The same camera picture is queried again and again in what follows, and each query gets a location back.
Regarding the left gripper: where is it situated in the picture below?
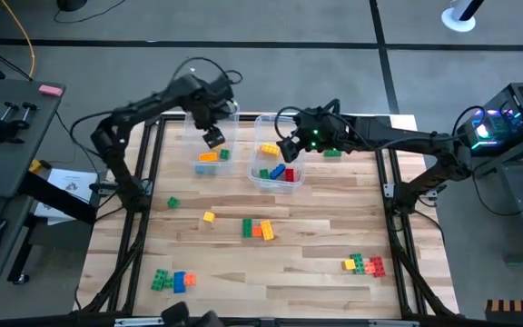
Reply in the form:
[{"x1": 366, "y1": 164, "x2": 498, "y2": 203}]
[{"x1": 187, "y1": 88, "x2": 235, "y2": 150}]

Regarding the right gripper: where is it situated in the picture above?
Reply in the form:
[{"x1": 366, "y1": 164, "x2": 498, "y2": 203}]
[{"x1": 277, "y1": 122, "x2": 352, "y2": 164}]

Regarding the clear plastic bin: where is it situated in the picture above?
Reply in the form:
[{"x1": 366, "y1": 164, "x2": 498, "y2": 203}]
[{"x1": 183, "y1": 108, "x2": 241, "y2": 177}]

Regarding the clear bin with paper label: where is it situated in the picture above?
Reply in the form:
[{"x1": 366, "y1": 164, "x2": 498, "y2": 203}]
[{"x1": 247, "y1": 113, "x2": 307, "y2": 195}]

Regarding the white paper sheet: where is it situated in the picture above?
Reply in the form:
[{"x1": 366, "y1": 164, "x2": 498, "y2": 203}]
[{"x1": 34, "y1": 168, "x2": 99, "y2": 226}]

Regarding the black chair base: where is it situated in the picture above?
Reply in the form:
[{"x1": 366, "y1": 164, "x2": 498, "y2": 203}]
[{"x1": 56, "y1": 0, "x2": 89, "y2": 13}]

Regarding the black desk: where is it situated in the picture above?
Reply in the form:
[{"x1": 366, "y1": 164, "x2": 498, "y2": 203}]
[{"x1": 0, "y1": 79, "x2": 99, "y2": 310}]

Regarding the black desk clamp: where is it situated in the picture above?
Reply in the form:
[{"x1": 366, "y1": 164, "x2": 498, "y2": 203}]
[{"x1": 0, "y1": 101, "x2": 40, "y2": 145}]

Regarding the white stand base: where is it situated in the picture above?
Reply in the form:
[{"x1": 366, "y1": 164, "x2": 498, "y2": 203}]
[{"x1": 440, "y1": 0, "x2": 488, "y2": 34}]

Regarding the orange black striped object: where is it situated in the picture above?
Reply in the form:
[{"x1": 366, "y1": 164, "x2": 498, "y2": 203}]
[{"x1": 484, "y1": 298, "x2": 523, "y2": 327}]

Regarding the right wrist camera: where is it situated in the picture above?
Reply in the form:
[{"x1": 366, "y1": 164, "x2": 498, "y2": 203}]
[{"x1": 295, "y1": 107, "x2": 331, "y2": 131}]

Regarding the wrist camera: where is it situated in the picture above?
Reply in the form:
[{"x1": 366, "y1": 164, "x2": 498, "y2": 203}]
[
  {"x1": 210, "y1": 74, "x2": 236, "y2": 99},
  {"x1": 295, "y1": 107, "x2": 331, "y2": 131}
]

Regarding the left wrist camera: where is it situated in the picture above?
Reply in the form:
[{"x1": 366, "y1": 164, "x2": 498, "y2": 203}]
[{"x1": 210, "y1": 74, "x2": 236, "y2": 99}]

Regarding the black metal table frame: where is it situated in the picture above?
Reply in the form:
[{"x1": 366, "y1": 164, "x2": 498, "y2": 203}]
[{"x1": 79, "y1": 112, "x2": 460, "y2": 327}]

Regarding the silver metal bracket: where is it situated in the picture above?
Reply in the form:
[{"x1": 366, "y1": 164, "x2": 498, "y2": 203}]
[
  {"x1": 369, "y1": 320, "x2": 420, "y2": 327},
  {"x1": 113, "y1": 317, "x2": 167, "y2": 327}
]

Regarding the yellow cable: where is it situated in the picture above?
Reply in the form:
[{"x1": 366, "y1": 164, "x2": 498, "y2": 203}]
[{"x1": 0, "y1": 0, "x2": 37, "y2": 81}]

